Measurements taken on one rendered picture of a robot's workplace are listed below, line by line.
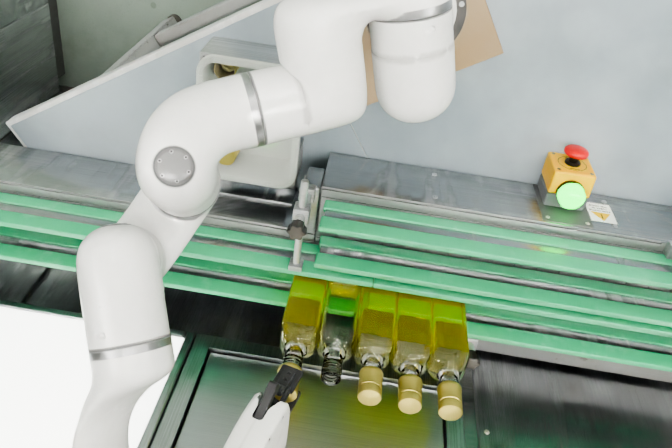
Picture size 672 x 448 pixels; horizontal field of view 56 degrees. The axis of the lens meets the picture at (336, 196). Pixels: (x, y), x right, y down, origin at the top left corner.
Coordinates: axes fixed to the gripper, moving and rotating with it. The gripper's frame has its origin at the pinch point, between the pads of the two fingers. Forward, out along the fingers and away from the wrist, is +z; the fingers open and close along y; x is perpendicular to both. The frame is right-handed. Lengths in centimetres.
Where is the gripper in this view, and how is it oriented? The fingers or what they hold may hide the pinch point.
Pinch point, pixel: (286, 389)
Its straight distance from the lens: 93.2
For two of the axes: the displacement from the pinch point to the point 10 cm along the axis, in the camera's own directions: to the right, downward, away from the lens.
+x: -9.3, -2.9, 2.4
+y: 1.1, -8.3, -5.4
